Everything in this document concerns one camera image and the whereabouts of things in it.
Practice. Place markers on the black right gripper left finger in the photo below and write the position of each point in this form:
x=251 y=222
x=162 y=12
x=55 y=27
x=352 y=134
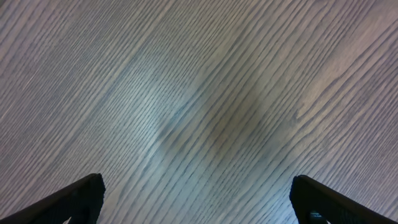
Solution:
x=79 y=202

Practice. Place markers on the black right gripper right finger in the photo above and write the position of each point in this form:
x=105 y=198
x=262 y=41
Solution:
x=314 y=202

